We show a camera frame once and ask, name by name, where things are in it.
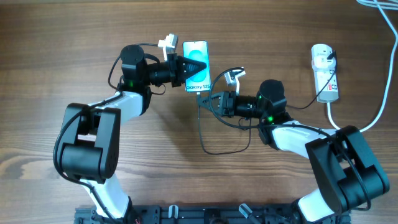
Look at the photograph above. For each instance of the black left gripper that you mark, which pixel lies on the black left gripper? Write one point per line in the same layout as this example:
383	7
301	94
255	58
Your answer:
178	62

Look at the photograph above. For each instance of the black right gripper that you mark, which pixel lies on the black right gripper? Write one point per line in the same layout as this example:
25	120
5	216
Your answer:
225	97

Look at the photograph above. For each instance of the blue screen smartphone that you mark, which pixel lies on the blue screen smartphone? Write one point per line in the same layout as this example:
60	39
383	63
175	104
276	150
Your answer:
198	50

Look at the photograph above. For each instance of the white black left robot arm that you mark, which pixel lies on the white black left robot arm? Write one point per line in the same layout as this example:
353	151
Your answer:
86	151

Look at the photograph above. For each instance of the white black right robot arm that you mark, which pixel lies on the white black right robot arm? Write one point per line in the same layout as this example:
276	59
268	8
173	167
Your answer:
346	170

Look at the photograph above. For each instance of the white power strip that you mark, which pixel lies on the white power strip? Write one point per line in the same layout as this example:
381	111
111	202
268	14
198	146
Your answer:
324	68

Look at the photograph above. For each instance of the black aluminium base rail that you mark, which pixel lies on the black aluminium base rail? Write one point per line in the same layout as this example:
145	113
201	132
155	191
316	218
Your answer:
154	214

